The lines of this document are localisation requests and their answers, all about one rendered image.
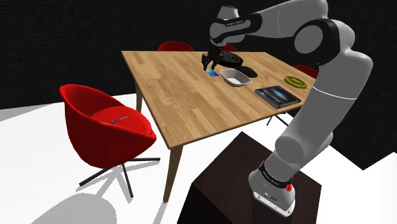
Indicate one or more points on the dark blue book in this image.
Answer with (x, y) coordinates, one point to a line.
(277, 96)

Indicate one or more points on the black flat round lid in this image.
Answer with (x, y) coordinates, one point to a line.
(248, 71)

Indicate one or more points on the dark robot stand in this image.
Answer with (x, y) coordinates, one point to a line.
(223, 186)

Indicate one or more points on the white bowl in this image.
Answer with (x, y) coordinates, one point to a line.
(235, 78)

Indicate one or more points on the black round basket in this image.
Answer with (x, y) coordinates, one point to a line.
(231, 59)

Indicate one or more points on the small grey pen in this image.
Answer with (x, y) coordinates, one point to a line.
(119, 119)

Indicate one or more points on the blue phone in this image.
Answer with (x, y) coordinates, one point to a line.
(212, 73)

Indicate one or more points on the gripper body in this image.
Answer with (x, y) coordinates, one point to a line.
(213, 55)

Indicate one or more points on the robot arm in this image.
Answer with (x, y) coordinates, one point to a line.
(328, 102)

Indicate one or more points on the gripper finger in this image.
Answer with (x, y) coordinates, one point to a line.
(214, 65)
(204, 65)

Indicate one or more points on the wooden table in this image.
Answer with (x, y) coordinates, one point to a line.
(183, 99)

